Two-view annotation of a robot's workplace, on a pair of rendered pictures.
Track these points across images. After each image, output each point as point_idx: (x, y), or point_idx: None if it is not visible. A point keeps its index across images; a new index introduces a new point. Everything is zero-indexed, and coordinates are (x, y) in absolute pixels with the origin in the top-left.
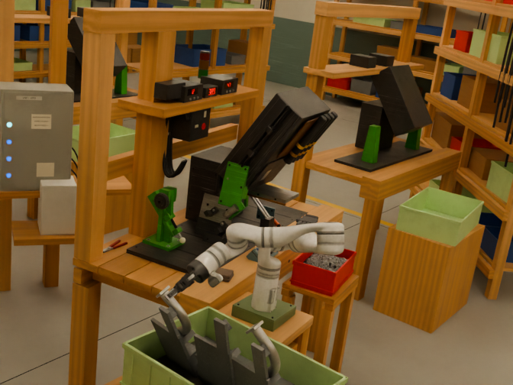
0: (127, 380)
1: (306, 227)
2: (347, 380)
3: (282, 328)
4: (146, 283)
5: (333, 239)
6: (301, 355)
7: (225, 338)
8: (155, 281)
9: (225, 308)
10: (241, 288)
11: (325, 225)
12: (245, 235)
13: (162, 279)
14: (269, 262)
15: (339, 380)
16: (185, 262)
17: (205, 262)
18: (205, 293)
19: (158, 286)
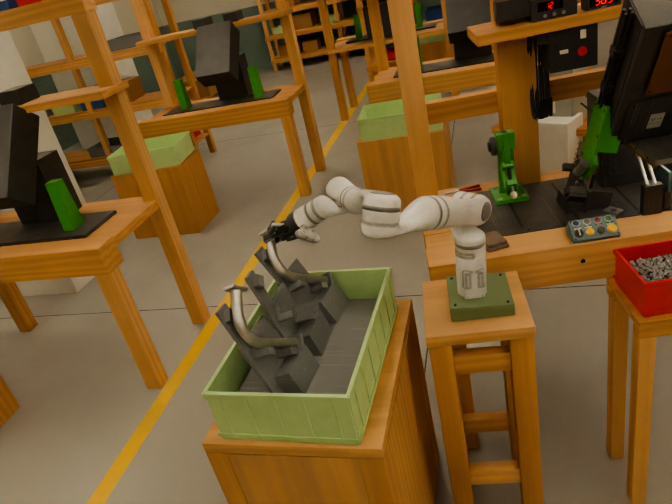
0: None
1: (359, 193)
2: (349, 401)
3: (468, 323)
4: (424, 232)
5: (364, 216)
6: (360, 350)
7: (253, 292)
8: (435, 232)
9: None
10: (509, 264)
11: (364, 195)
12: (331, 192)
13: (446, 231)
14: (454, 236)
15: (334, 394)
16: (489, 219)
17: (295, 213)
18: (444, 256)
19: (428, 237)
